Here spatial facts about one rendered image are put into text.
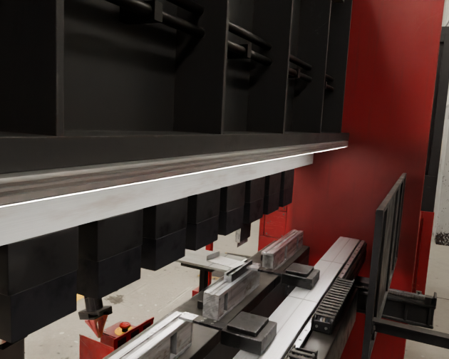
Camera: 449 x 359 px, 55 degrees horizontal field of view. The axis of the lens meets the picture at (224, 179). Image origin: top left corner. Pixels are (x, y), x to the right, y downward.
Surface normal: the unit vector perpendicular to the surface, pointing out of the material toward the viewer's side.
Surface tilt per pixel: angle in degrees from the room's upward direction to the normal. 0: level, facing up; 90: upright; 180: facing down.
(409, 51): 90
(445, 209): 90
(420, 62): 90
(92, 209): 90
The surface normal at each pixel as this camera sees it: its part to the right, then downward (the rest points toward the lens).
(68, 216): 0.90, 0.11
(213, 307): -0.43, 0.10
